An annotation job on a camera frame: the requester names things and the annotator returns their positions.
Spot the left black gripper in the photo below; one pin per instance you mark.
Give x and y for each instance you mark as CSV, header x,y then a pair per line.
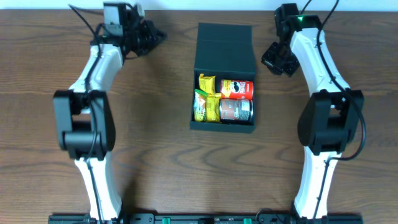
x,y
144,34

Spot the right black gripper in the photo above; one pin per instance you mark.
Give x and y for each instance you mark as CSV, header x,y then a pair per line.
x,y
278,59

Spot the dark green box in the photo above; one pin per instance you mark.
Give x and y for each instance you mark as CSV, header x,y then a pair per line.
x,y
226,52

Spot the red Pringles can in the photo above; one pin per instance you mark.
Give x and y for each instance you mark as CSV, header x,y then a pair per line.
x,y
237,89

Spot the silver-sided Pringles can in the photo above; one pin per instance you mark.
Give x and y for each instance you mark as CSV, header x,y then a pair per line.
x,y
236,110

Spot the orange snack packet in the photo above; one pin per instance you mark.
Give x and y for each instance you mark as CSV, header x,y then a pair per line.
x,y
207,84

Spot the green yellow snack packet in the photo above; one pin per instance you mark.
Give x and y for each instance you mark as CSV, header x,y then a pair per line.
x,y
199,106

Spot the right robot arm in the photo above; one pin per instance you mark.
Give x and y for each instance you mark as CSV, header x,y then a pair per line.
x,y
331,127

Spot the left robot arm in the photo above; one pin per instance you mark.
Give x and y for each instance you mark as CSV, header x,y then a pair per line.
x,y
84,121

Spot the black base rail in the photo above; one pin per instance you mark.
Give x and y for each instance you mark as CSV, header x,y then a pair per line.
x,y
217,218

